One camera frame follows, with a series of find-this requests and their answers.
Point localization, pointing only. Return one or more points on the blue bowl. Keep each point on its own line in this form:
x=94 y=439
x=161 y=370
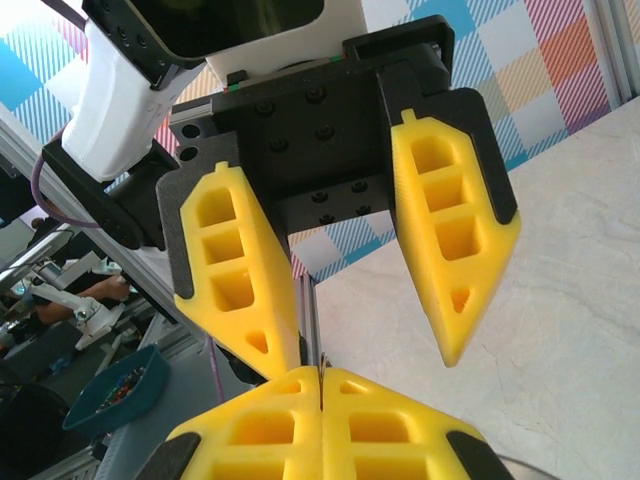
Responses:
x=145 y=385

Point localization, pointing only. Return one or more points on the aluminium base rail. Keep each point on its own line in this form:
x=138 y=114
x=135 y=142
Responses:
x=306 y=325

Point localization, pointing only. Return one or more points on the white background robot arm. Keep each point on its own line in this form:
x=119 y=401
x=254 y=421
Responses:
x=95 y=320

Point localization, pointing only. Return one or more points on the person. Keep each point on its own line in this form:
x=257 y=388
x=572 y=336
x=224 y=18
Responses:
x=95 y=291

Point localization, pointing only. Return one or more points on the colourful small parts pile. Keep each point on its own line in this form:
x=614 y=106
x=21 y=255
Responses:
x=117 y=395

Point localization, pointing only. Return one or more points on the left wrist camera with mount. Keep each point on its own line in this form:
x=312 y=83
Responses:
x=225 y=20

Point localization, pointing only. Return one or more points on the aluminium frame post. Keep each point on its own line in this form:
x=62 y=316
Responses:
x=617 y=45

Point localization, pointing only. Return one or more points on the aluminium frame beam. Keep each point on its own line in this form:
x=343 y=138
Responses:
x=155 y=300

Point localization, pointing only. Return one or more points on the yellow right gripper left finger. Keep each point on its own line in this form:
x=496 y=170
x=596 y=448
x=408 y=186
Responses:
x=260 y=435

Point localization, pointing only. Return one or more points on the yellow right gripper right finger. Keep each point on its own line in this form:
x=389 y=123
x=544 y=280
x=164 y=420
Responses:
x=380 y=435

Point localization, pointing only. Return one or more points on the black round object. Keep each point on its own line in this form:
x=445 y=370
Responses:
x=25 y=440

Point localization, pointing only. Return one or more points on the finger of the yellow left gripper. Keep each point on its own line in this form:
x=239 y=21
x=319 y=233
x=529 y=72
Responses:
x=450 y=275
x=260 y=310

